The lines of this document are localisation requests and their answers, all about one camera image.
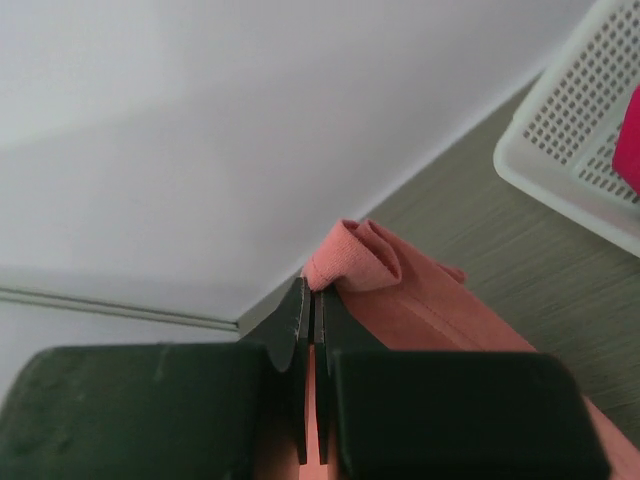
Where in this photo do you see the salmon pink t-shirt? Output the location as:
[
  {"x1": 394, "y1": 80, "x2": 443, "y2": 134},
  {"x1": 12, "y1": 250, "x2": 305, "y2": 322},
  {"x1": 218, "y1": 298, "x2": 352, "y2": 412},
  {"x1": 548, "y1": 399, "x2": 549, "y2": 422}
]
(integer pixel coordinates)
[{"x1": 299, "y1": 220, "x2": 639, "y2": 479}]

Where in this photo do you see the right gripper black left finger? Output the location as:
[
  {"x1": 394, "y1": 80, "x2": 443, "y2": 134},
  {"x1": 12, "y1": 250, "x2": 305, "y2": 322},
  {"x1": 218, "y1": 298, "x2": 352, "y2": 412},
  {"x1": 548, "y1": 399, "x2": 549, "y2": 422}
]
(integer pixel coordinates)
[{"x1": 1, "y1": 279, "x2": 311, "y2": 479}]

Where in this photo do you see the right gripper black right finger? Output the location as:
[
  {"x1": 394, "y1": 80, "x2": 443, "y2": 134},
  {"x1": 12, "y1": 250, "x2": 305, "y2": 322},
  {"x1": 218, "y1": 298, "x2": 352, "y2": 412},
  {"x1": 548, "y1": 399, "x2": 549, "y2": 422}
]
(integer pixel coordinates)
[{"x1": 313, "y1": 290, "x2": 613, "y2": 479}]

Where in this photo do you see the white plastic laundry basket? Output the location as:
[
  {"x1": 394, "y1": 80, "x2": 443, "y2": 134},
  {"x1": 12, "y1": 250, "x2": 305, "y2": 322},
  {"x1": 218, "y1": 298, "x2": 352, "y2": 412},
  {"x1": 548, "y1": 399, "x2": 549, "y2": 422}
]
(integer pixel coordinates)
[{"x1": 493, "y1": 1, "x2": 639, "y2": 255}]

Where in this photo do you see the crimson t-shirt in basket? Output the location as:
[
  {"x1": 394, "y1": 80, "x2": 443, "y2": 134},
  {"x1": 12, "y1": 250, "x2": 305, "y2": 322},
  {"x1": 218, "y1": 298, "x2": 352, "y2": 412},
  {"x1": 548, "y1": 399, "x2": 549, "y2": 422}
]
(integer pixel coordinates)
[{"x1": 612, "y1": 87, "x2": 640, "y2": 194}]

